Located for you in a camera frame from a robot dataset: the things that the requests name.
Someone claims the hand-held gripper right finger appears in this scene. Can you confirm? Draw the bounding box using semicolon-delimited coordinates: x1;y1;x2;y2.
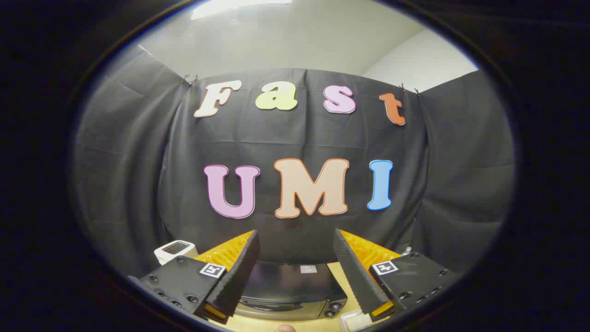
333;228;461;323

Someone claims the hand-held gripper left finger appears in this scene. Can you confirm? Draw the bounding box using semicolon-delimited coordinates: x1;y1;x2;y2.
127;230;261;325

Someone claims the black toaster oven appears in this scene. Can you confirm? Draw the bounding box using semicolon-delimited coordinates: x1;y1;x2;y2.
234;261;348;321

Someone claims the white pop-up toaster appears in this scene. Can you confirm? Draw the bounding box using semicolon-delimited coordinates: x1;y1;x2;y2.
153;240;199;266

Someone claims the white plastic tray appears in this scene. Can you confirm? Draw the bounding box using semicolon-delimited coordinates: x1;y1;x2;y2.
340;310;375;332

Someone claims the black backdrop cloth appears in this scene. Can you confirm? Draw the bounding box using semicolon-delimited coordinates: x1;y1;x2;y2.
73;45;516;277

